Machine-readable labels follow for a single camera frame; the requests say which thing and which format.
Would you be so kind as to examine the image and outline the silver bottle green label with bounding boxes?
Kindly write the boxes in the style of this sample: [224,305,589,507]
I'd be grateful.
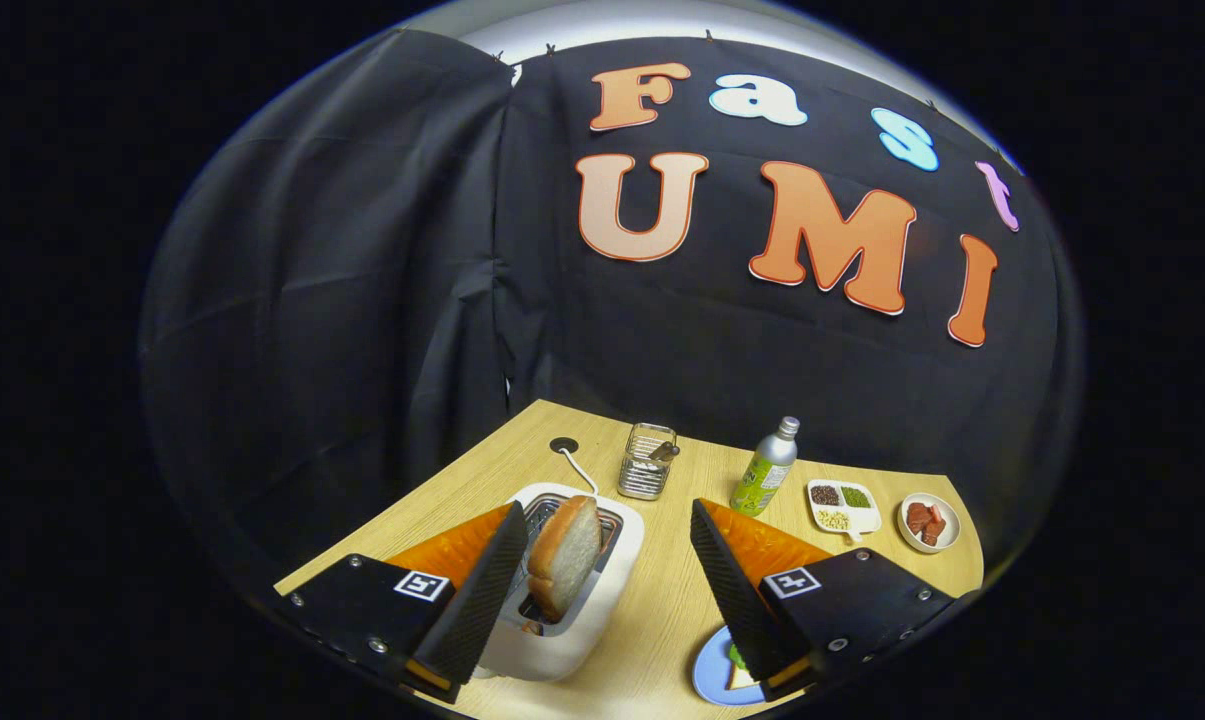
[729,416,801,518]

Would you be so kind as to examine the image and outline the white divided dish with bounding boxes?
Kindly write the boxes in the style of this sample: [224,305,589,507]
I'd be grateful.
[806,478,883,543]

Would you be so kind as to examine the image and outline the white toaster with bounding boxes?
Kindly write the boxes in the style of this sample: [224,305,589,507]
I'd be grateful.
[472,482,646,683]

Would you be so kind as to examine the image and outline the black backdrop cloth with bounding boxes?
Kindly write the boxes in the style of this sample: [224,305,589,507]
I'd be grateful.
[140,28,1083,601]

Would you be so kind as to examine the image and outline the blue plate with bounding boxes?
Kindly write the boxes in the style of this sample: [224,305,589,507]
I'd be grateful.
[692,625,768,707]

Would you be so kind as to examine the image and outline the toasted bread slice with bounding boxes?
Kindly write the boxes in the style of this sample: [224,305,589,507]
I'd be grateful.
[527,495,603,624]

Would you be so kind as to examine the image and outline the wire mesh utensil basket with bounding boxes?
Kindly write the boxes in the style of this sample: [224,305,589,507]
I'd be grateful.
[617,422,679,501]

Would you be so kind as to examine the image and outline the white oval plate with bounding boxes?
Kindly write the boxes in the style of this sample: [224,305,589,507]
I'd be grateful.
[897,491,962,554]

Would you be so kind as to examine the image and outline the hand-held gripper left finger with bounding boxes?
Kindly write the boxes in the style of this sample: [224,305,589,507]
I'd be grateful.
[282,501,531,704]

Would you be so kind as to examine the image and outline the white toaster cable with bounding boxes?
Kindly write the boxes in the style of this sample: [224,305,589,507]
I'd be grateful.
[560,447,600,498]

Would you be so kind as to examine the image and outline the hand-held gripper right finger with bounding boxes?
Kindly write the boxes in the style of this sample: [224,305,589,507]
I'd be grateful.
[689,498,963,701]

